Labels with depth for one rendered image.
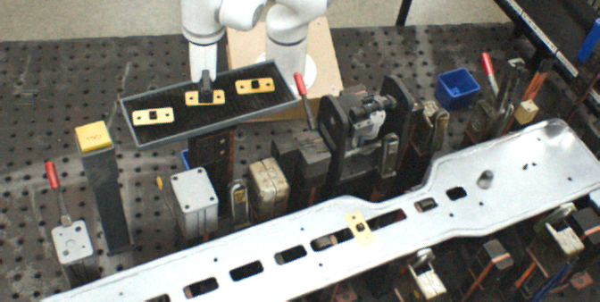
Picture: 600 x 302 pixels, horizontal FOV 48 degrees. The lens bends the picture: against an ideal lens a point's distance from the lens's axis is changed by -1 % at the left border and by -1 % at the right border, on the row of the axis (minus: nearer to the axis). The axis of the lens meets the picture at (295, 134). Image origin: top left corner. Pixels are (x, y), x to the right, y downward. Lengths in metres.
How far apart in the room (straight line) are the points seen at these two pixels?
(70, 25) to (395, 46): 1.67
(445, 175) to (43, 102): 1.20
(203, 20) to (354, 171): 0.59
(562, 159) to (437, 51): 0.74
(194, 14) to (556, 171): 0.99
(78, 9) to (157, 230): 1.82
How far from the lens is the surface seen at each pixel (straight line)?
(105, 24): 3.38
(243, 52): 2.11
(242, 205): 1.48
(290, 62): 1.93
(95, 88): 2.16
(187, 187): 1.43
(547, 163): 1.79
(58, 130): 2.08
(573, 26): 2.14
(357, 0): 3.57
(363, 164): 1.67
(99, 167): 1.50
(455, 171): 1.68
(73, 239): 1.45
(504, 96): 1.71
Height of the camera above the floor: 2.31
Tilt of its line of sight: 52 degrees down
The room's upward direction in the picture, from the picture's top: 9 degrees clockwise
